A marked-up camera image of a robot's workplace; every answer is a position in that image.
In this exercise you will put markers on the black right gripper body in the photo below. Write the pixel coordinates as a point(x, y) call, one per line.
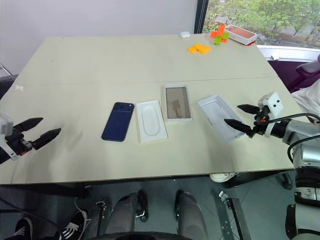
point(260, 125)

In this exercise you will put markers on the white box with brown inside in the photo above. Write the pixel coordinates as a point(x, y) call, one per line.
point(178, 105)

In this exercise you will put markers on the black window frame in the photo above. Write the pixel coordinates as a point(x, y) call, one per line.
point(201, 15)

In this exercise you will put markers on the grey robot left leg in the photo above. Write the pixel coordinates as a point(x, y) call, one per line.
point(125, 215)

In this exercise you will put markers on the white shoe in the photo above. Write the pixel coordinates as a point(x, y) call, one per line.
point(221, 177)

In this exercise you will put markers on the white phone box base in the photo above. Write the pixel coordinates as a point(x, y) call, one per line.
point(151, 121)

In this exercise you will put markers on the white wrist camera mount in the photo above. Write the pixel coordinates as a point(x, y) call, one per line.
point(271, 103)
point(5, 125)

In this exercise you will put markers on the yellow toy brick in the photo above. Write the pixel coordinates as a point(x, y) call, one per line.
point(205, 50)

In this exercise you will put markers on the grey robot leg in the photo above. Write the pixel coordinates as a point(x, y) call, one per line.
point(125, 215)
point(191, 215)

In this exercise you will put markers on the black sneaker with white stripes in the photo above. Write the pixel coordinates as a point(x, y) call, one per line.
point(73, 227)

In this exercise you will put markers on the black table frame bar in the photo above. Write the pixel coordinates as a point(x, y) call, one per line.
point(50, 191)

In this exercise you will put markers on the white window sill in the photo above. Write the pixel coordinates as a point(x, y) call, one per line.
point(287, 52)

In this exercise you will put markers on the yellow-orange toy brick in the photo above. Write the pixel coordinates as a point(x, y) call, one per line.
point(193, 48)

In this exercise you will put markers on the small white paper scrap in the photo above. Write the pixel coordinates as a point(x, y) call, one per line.
point(19, 87)

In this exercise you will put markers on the black office chair armrest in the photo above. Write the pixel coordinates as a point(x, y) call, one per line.
point(307, 68)

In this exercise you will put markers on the green toy brick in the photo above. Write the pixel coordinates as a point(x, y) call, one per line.
point(220, 39)

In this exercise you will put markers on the person bare forearm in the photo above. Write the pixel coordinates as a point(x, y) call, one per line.
point(318, 58)

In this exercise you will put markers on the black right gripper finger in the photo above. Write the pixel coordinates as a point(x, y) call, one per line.
point(248, 108)
point(238, 125)

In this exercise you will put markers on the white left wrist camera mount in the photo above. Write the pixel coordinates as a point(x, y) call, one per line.
point(5, 125)

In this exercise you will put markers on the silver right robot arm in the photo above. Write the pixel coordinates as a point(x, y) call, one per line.
point(300, 135)

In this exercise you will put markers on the black chair wheel base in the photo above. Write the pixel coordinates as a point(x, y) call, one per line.
point(287, 183)

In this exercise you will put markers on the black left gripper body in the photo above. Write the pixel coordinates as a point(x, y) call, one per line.
point(17, 142)

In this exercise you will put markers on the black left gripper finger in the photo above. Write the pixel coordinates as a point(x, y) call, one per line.
point(28, 124)
point(46, 138)

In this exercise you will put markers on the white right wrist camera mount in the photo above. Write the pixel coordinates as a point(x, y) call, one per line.
point(271, 103)

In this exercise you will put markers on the black metal stand bar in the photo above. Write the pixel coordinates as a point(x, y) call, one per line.
point(236, 217)
point(98, 217)

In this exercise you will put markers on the grey robot right leg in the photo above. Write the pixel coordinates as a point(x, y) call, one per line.
point(191, 215)

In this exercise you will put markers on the black rounded robot waist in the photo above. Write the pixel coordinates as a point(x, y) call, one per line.
point(150, 236)

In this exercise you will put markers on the person in white shirt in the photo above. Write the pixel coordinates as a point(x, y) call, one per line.
point(308, 102)

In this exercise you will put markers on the white earbuds case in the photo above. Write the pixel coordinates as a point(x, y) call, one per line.
point(185, 34)

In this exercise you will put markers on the white phone box lid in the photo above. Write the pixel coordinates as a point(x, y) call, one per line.
point(220, 117)

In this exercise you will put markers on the red and white box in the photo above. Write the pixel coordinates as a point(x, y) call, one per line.
point(241, 35)

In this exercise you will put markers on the dark blue smartphone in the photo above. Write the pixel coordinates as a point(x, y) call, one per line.
point(117, 122)

